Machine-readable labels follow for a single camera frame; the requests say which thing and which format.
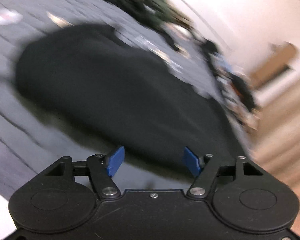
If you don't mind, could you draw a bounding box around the black clothes pile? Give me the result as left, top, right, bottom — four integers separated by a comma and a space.
104, 0, 180, 51

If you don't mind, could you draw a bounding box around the grey quilted bedspread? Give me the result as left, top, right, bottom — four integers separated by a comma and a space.
0, 0, 248, 199

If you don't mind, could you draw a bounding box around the black sweatshirt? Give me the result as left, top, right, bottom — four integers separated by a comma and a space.
15, 23, 244, 171

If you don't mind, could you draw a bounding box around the folded clothes stack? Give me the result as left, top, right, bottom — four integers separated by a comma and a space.
199, 40, 232, 76
218, 72, 260, 133

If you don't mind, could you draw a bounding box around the dark green garment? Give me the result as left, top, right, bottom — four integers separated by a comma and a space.
143, 0, 193, 30

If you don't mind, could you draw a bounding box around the far folded clothes stack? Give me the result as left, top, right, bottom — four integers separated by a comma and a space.
199, 40, 232, 76

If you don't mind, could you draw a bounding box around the beige curtain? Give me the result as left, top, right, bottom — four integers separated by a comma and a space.
253, 80, 300, 235

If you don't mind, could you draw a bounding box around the near folded clothes stack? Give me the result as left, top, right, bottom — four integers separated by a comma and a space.
218, 72, 260, 133

